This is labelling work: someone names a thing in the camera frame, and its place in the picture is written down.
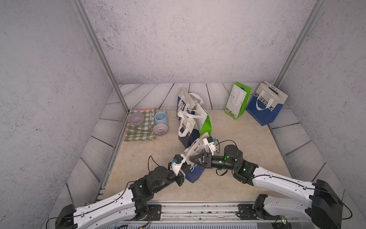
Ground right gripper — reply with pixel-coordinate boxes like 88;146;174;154
190;153;238;172

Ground green white bag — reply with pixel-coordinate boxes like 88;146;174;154
225;82;252;119
177;105;212;135

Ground blue beige takeout bag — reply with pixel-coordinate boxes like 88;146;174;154
246;81;288;126

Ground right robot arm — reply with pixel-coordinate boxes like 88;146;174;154
185;145;345;229

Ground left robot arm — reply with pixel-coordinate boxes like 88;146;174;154
55;162;187;229

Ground navy beige bag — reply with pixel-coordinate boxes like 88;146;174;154
178;117;200;148

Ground pink patterned bowl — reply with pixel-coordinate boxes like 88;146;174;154
152;123;169;136

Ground blue mug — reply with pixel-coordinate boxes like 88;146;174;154
154;110;169;125

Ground green checkered cloth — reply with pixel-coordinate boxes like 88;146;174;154
124;108;156;141

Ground purple bowl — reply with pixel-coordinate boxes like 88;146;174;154
128;112;145;126

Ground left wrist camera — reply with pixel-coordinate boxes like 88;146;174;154
170;154;186;176

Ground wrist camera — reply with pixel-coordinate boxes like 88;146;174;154
203;136;217;155
170;154;186;176

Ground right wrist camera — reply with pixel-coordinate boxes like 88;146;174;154
203;136;217;155

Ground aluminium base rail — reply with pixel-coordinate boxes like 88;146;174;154
75;201;329;229

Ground left aluminium frame post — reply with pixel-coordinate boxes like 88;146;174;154
71;0;129;112

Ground aluminium frame post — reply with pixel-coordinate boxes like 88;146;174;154
274;0;326;88
71;0;129;112

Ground right aluminium frame post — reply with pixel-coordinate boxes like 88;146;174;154
274;0;326;88

